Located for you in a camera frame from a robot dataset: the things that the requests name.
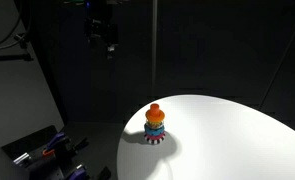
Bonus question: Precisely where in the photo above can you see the orange toy ring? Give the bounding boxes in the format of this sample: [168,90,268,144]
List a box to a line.
[145,108,166,123]

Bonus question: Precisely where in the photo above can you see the thin grey cable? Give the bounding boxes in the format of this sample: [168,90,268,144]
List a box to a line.
[0,0,33,52]

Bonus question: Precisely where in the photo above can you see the blue toy ring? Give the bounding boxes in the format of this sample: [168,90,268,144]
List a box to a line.
[143,124,166,136]

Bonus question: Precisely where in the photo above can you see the silver metal bar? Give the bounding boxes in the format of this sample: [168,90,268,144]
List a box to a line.
[12,152,31,165]

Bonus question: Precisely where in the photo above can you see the orange rod with striped base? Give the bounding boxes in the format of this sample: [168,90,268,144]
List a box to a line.
[143,103,166,146]

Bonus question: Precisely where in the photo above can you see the clear ring with coloured beads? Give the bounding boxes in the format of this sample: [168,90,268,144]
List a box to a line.
[144,120,165,129]

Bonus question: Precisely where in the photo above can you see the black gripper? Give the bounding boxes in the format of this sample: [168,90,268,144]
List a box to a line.
[84,17,120,60]

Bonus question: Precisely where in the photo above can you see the pink toy ring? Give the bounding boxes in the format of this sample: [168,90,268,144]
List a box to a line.
[143,131,166,141]

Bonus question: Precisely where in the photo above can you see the grey vertical pole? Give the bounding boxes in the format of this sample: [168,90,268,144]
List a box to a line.
[150,0,159,98]

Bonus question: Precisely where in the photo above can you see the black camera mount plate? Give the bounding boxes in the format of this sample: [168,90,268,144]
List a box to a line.
[1,125,112,180]

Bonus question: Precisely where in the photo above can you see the purple spring clamp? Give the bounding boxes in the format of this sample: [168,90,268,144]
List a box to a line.
[42,131,68,157]
[64,163,92,180]

